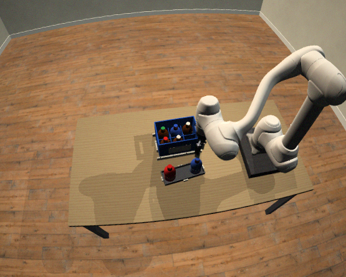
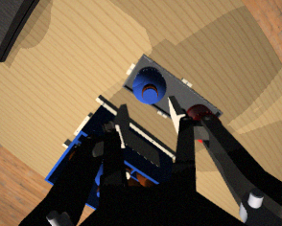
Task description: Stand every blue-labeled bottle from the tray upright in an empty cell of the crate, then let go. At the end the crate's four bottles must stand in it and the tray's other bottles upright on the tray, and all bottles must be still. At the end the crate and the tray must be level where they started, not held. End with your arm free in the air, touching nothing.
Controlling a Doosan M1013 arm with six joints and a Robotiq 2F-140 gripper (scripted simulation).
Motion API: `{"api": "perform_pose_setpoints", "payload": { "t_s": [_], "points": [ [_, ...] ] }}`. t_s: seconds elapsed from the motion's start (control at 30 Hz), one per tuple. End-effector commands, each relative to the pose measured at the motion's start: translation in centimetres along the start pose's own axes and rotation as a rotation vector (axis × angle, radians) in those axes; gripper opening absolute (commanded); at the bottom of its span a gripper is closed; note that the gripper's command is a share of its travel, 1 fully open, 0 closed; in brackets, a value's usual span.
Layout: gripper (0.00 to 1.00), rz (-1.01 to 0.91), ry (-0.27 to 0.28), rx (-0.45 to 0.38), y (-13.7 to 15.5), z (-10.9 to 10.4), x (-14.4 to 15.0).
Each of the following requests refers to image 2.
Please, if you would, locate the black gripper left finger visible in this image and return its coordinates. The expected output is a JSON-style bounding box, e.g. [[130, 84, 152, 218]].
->
[[18, 103, 130, 226]]

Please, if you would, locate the blue bottle with grey label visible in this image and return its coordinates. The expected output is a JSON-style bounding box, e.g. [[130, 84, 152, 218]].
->
[[132, 67, 167, 104]]

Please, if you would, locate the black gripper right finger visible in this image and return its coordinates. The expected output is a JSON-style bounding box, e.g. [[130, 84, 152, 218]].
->
[[163, 96, 282, 226]]

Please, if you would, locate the brown bottle with red cap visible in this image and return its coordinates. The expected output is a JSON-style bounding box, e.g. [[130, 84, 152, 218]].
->
[[136, 172, 156, 187]]

